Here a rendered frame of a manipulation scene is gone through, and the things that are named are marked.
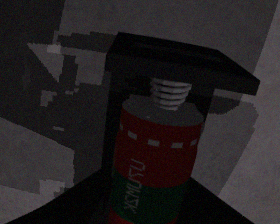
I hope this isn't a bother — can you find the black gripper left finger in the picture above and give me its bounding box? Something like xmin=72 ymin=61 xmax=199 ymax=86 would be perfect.
xmin=6 ymin=165 xmax=113 ymax=224

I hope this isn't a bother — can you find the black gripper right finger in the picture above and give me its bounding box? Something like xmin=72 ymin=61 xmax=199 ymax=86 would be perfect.
xmin=176 ymin=177 xmax=253 ymax=224

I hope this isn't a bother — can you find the red and green battery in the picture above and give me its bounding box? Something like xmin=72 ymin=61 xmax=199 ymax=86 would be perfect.
xmin=108 ymin=99 xmax=204 ymax=224

